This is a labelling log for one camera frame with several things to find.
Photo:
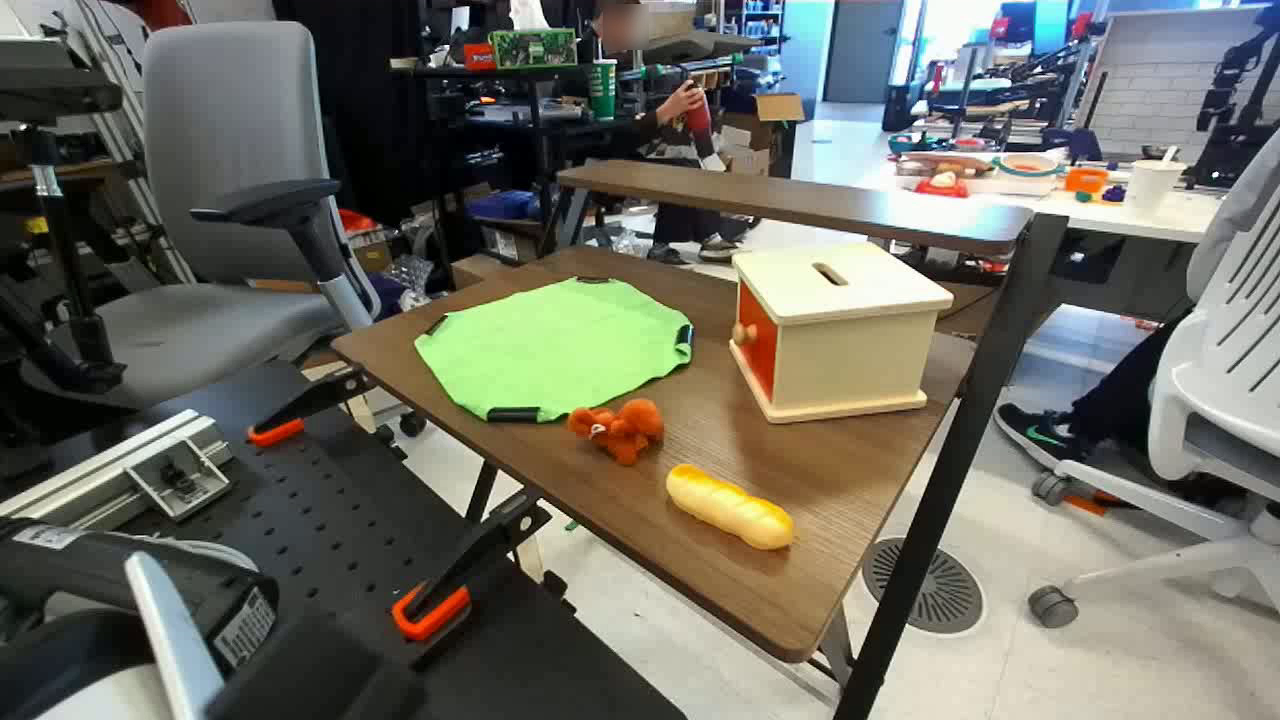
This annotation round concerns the green cloth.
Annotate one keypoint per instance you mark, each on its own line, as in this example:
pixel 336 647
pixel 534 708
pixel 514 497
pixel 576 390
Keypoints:
pixel 559 349

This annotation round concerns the orange plush toy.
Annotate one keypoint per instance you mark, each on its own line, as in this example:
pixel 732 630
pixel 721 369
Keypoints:
pixel 623 432

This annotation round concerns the yellow bread roll toy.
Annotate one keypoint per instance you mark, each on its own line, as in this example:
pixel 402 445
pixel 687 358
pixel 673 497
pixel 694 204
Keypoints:
pixel 731 511

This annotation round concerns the wooden box with slot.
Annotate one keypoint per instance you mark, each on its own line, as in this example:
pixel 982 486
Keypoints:
pixel 834 331

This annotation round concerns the person in background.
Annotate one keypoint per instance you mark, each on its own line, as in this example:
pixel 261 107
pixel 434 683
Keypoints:
pixel 647 111

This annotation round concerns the green soda can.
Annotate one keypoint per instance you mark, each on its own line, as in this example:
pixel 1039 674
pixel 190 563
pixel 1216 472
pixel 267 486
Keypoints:
pixel 601 89

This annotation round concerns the near black orange clamp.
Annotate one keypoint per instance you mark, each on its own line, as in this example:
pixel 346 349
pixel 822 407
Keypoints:
pixel 440 596

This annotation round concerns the black orange clamp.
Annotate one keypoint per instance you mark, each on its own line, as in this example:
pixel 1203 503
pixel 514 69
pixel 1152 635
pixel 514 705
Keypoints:
pixel 440 596
pixel 288 419

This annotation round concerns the green circuit board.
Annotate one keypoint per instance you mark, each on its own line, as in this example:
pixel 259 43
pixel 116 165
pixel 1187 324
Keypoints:
pixel 534 51

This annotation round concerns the far black orange clamp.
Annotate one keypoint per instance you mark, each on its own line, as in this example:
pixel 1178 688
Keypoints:
pixel 288 419

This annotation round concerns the round floor drain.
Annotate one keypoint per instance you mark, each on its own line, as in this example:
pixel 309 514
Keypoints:
pixel 950 596

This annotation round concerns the black sneaker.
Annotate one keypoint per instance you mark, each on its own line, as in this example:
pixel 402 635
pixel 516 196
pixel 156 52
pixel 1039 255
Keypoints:
pixel 1039 432

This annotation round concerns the grey office chair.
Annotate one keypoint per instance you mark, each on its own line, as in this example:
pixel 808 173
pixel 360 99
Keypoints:
pixel 237 162

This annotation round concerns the white office chair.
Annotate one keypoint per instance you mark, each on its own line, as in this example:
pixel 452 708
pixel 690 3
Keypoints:
pixel 1197 396

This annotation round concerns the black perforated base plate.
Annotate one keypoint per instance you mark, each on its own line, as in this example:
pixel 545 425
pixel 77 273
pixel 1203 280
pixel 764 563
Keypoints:
pixel 341 531

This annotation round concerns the aluminium extrusion rail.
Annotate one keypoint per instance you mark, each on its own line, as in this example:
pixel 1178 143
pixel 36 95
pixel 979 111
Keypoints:
pixel 172 466

